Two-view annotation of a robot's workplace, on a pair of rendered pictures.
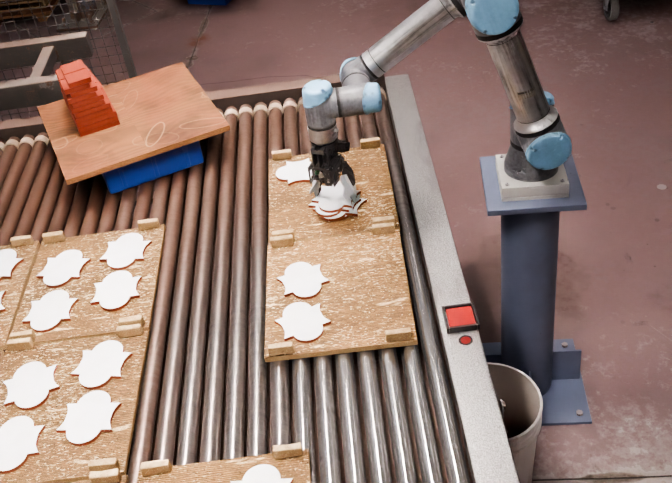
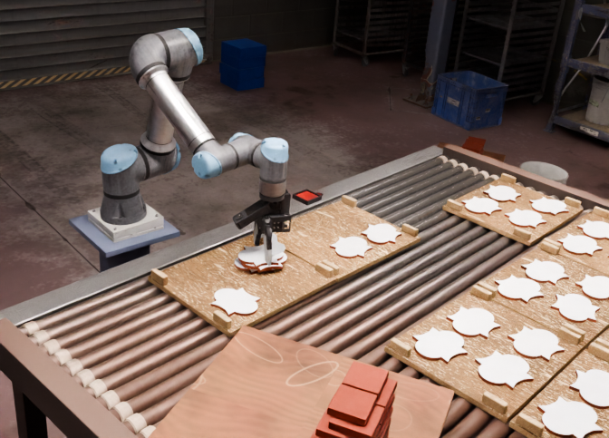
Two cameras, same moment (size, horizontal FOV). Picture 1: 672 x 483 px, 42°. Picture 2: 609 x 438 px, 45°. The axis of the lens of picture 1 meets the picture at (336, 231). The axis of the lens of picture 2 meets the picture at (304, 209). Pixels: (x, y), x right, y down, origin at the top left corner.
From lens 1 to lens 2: 3.52 m
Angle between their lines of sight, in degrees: 106
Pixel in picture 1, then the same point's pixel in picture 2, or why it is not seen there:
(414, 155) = (146, 264)
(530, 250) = not seen: hidden behind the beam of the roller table
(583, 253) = not seen: outside the picture
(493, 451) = (371, 174)
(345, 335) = (369, 219)
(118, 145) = not seen: hidden behind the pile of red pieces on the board
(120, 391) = (516, 273)
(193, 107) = (234, 374)
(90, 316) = (506, 322)
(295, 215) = (292, 280)
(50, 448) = (576, 276)
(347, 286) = (333, 231)
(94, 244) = (459, 374)
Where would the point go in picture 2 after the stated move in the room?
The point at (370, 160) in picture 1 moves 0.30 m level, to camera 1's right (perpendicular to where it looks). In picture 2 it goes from (181, 273) to (118, 234)
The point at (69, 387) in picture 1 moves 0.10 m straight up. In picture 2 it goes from (548, 293) to (555, 264)
